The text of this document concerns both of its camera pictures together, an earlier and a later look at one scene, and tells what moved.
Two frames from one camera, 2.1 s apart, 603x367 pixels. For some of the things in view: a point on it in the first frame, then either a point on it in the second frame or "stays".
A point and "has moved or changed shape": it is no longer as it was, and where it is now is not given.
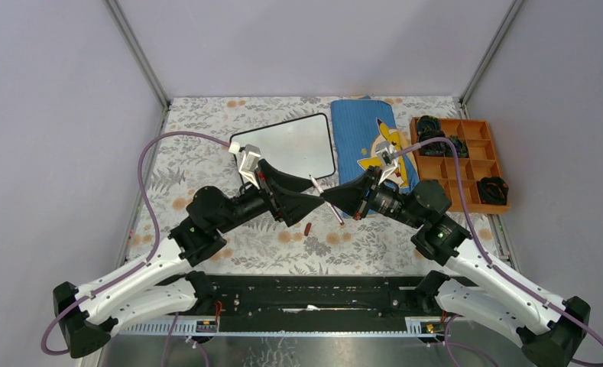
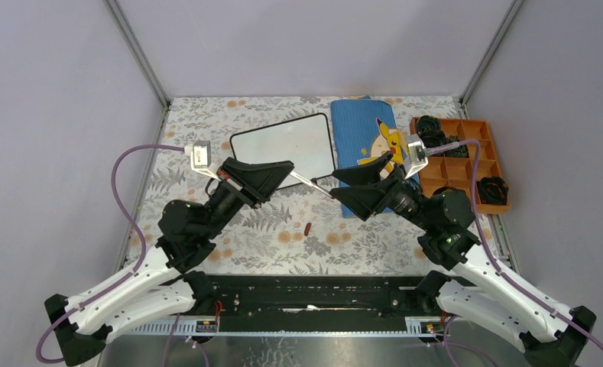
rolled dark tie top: (428, 122) stays
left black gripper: (285, 206) to (254, 183)
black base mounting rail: (317, 297) stays
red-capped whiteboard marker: (331, 206) has moved or changed shape
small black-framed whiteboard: (303, 144) stays
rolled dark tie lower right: (494, 190) stays
